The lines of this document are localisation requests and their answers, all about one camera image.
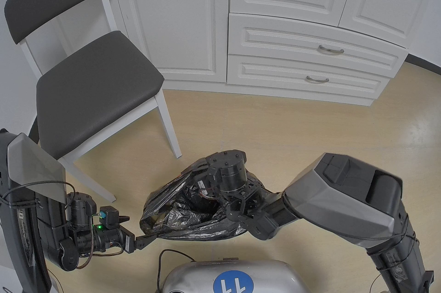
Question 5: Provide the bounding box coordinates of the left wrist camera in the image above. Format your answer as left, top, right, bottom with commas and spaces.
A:
99, 206, 131, 231

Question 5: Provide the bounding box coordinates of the black cable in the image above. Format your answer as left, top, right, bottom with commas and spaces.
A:
157, 249, 198, 293

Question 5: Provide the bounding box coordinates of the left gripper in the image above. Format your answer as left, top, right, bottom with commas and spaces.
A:
93, 227, 159, 255

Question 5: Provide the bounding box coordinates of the black plastic bag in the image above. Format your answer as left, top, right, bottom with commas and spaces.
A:
139, 155, 280, 241

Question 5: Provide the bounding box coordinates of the white chair dark grey seat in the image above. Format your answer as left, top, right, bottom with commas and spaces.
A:
4, 0, 182, 203

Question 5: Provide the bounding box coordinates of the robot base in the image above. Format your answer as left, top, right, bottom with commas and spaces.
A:
161, 259, 305, 293

